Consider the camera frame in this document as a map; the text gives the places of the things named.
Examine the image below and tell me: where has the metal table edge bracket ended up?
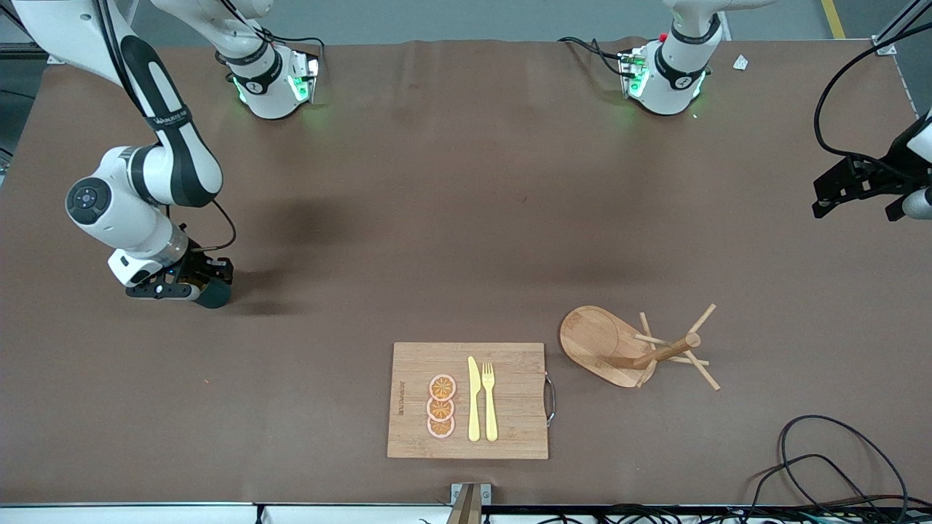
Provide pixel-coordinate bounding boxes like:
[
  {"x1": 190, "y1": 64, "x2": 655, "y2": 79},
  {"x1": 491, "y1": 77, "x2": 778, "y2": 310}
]
[{"x1": 446, "y1": 483, "x2": 492, "y2": 524}]

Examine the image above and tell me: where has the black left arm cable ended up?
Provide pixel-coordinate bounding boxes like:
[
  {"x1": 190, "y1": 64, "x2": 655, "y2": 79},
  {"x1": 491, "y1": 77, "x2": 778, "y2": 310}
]
[{"x1": 813, "y1": 22, "x2": 932, "y2": 179}]

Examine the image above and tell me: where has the teal cup with yellow interior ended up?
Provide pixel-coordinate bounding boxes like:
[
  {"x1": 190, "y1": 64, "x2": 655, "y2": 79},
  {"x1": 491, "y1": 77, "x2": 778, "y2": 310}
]
[{"x1": 195, "y1": 279, "x2": 232, "y2": 309}]

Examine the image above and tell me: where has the black base cable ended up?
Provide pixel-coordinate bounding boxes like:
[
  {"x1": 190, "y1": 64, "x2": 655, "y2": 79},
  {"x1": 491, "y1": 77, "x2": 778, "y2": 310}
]
[
  {"x1": 218, "y1": 0, "x2": 326, "y2": 74},
  {"x1": 559, "y1": 36, "x2": 627, "y2": 77}
]

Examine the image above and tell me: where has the aluminium frame post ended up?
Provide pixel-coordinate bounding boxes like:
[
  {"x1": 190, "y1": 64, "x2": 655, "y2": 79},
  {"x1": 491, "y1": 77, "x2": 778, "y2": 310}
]
[
  {"x1": 0, "y1": 41, "x2": 50, "y2": 63},
  {"x1": 872, "y1": 0, "x2": 932, "y2": 57}
]

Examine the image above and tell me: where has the yellow plastic knife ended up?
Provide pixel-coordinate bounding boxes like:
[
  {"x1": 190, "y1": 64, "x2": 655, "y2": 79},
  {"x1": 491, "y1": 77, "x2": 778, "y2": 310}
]
[{"x1": 467, "y1": 356, "x2": 482, "y2": 442}]

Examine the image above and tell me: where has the black floor cable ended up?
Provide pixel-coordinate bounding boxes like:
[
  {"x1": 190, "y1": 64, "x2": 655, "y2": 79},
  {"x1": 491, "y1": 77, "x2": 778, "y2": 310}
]
[
  {"x1": 750, "y1": 454, "x2": 874, "y2": 510},
  {"x1": 778, "y1": 415, "x2": 911, "y2": 521}
]

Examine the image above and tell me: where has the bamboo cutting board with handle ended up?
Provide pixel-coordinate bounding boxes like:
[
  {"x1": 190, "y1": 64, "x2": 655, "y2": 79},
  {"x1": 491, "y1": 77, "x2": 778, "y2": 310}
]
[{"x1": 387, "y1": 342, "x2": 557, "y2": 460}]

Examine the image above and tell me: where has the wooden cup rack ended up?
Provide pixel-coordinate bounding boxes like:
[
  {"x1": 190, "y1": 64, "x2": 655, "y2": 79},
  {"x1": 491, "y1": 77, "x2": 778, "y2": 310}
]
[{"x1": 559, "y1": 303, "x2": 722, "y2": 392}]

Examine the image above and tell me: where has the brown table mat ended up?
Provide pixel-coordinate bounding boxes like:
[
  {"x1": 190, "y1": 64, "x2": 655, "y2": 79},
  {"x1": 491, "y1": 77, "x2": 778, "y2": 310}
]
[{"x1": 0, "y1": 36, "x2": 932, "y2": 507}]

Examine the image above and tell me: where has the black right base cable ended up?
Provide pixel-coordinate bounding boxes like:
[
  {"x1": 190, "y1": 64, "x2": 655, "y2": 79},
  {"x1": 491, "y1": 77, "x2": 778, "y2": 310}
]
[{"x1": 218, "y1": 0, "x2": 326, "y2": 74}]

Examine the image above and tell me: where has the black left base cable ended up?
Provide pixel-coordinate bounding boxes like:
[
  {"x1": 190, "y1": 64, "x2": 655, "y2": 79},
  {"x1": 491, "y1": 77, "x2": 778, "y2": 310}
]
[{"x1": 559, "y1": 36, "x2": 627, "y2": 77}]

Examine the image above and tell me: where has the aluminium table edge rail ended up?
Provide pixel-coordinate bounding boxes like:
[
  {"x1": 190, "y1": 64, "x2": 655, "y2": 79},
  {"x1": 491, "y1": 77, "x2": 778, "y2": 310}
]
[{"x1": 0, "y1": 501, "x2": 932, "y2": 524}]

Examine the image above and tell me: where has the yellow plastic fork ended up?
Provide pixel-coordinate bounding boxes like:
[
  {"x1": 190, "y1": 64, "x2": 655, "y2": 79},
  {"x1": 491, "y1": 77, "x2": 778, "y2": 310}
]
[{"x1": 481, "y1": 362, "x2": 499, "y2": 442}]

